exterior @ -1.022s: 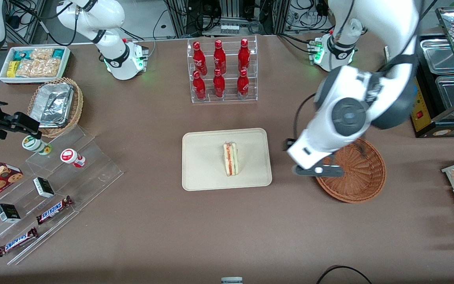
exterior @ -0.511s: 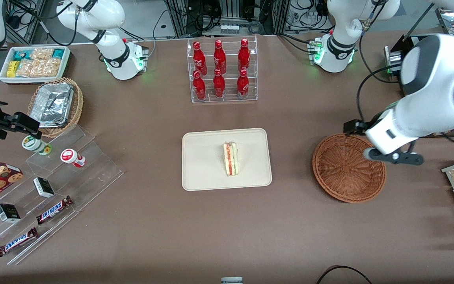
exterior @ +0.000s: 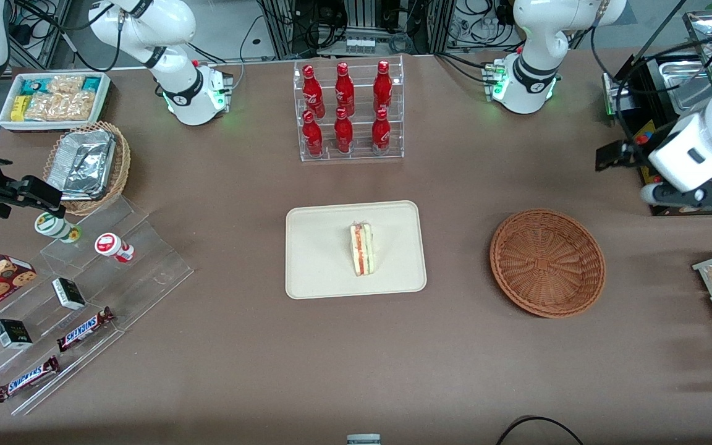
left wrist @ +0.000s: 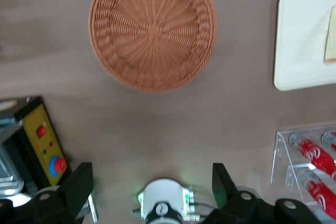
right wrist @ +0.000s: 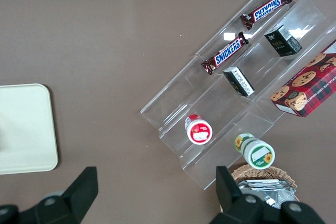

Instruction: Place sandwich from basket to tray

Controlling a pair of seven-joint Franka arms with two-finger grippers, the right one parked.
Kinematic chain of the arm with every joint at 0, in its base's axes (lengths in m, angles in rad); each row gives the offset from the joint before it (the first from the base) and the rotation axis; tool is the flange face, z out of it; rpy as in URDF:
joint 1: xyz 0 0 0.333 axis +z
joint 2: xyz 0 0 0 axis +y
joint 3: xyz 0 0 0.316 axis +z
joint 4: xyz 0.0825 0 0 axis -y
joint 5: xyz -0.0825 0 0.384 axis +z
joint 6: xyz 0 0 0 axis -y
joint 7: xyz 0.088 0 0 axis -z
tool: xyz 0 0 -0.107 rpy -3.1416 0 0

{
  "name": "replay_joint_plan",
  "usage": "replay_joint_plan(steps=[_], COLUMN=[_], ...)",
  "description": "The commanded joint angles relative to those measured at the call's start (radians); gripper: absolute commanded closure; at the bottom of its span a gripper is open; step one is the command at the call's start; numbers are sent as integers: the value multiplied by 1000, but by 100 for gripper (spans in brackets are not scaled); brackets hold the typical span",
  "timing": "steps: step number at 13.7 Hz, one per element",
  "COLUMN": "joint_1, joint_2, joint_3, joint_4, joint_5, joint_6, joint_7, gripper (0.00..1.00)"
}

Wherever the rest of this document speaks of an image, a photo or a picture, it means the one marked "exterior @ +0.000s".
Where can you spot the triangle sandwich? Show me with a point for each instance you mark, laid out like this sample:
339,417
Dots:
362,250

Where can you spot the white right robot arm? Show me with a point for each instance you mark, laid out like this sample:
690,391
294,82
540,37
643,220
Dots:
170,25

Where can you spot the tan wicker basket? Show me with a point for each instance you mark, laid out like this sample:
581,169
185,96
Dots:
120,167

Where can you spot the round brown wicker basket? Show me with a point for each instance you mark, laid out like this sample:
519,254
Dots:
547,262

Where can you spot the cream plastic serving tray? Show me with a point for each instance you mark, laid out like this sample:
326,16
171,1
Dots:
319,253

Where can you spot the red emergency stop button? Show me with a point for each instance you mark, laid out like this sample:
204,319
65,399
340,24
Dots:
643,138

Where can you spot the green label yogurt bottle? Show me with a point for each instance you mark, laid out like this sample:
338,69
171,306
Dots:
56,227

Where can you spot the stacked aluminium foil containers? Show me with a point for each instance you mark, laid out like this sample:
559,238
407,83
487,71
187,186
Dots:
81,164

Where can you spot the white rectangular snack bin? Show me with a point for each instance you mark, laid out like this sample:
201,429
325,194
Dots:
53,125

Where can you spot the steel food pan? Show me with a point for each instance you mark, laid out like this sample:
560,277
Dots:
702,25
683,80

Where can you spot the yellow snack packet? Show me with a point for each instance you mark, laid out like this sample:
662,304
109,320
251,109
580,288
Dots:
19,108

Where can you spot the large clear nut bag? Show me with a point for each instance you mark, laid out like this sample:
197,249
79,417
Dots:
62,106

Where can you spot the red label yogurt bottle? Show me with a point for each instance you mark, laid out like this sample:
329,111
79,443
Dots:
112,246

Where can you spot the teal snack packet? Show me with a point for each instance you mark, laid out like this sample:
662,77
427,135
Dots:
32,86
91,84

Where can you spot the small black carton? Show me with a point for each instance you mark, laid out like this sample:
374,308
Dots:
68,293
13,334

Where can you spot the small clear nut bag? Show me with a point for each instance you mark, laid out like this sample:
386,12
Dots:
65,84

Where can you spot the clear acrylic stepped stand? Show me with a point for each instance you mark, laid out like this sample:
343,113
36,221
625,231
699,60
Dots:
146,272

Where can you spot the Snickers chocolate bar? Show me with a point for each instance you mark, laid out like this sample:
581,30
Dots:
27,379
84,329

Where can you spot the red cola bottle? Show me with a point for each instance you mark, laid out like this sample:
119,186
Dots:
382,86
313,93
343,135
381,135
313,137
344,89

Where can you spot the clear acrylic bottle rack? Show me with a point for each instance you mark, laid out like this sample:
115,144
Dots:
361,154

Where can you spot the small grey device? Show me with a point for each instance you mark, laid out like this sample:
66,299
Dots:
363,439

